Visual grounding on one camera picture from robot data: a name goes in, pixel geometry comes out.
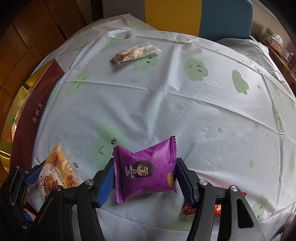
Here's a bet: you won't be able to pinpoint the purple cartoon snack packet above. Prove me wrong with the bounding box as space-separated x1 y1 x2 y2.
113 136 177 203

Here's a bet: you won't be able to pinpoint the small red candy packet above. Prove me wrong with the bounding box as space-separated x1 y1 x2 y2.
182 182 254 228

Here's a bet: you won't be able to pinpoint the grey yellow blue chair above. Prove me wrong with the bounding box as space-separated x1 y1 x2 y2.
102 0 253 41

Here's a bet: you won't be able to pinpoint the large red sesame snack bag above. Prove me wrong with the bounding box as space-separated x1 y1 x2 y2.
8 111 20 144

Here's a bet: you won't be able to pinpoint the slim white snack stick packet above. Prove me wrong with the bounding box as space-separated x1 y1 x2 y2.
112 43 162 65

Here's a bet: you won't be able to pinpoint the white cloud-print tablecloth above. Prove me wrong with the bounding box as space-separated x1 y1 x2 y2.
32 15 295 240

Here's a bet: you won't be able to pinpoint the gold metal tin box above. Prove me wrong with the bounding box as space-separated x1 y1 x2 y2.
6 59 64 174

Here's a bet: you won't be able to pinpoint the brown-white pastry packet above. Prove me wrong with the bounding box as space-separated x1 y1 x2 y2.
37 143 82 200

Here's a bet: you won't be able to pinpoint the wooden side shelf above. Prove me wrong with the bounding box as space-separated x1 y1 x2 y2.
254 34 295 94

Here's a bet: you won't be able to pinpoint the boxes on shelf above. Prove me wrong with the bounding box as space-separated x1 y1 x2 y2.
263 28 289 58

